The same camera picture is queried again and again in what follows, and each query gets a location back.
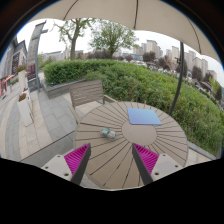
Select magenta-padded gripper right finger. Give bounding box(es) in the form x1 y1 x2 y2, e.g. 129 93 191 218
131 143 184 186

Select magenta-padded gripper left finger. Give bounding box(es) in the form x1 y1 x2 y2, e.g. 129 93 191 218
41 143 92 186

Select transparent computer mouse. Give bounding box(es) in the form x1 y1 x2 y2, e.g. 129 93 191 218
99 127 118 141

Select blue mouse pad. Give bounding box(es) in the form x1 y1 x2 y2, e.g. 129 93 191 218
126 107 163 126

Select brown slatted patio chair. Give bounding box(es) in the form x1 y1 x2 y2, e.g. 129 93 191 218
68 79 118 124

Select white planter with flowers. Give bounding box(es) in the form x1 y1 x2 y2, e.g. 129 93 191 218
15 64 30 93
16 92 34 128

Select green hedge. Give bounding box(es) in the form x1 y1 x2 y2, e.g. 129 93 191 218
43 59 224 158

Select distant apartment buildings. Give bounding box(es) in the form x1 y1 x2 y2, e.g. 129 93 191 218
133 39 218 82

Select grey sign pillar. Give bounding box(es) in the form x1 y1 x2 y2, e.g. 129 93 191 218
26 21 50 93

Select dark-fronted building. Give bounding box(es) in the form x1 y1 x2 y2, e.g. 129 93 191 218
0 36 28 82

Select tall leaning tree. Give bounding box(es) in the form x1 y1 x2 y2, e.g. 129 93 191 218
53 18 97 61

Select round-crowned tree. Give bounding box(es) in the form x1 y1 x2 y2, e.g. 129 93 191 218
89 19 140 58

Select beige patio umbrella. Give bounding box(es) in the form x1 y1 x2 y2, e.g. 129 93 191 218
29 0 222 118

